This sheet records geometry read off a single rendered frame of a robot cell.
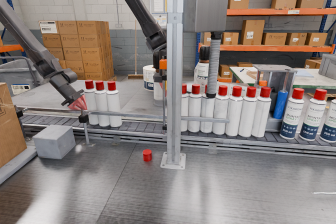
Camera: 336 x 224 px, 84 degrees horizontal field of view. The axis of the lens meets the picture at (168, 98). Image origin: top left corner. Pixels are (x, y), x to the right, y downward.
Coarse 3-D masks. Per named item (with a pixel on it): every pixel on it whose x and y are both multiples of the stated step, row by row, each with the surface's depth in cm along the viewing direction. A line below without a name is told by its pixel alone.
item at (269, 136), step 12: (24, 120) 89; (36, 120) 89; (48, 120) 89; (60, 120) 89; (72, 120) 89; (156, 132) 79; (264, 132) 79; (276, 132) 79; (312, 144) 72; (324, 144) 71
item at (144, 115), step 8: (72, 112) 81; (80, 112) 81; (96, 112) 80; (104, 112) 79; (112, 112) 79; (120, 112) 79; (128, 112) 79; (192, 120) 75; (200, 120) 74; (208, 120) 74; (216, 120) 73; (224, 120) 73
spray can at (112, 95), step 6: (108, 84) 77; (114, 84) 78; (108, 90) 78; (114, 90) 79; (108, 96) 78; (114, 96) 78; (108, 102) 79; (114, 102) 79; (108, 108) 81; (114, 108) 80; (114, 120) 82; (120, 120) 84; (114, 126) 83
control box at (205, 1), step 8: (184, 0) 49; (192, 0) 48; (200, 0) 48; (208, 0) 51; (216, 0) 53; (224, 0) 57; (184, 8) 50; (192, 8) 48; (200, 8) 49; (208, 8) 52; (216, 8) 54; (224, 8) 58; (184, 16) 51; (192, 16) 49; (200, 16) 50; (208, 16) 53; (216, 16) 56; (224, 16) 59; (184, 24) 51; (192, 24) 50; (200, 24) 51; (208, 24) 53; (216, 24) 57; (224, 24) 60
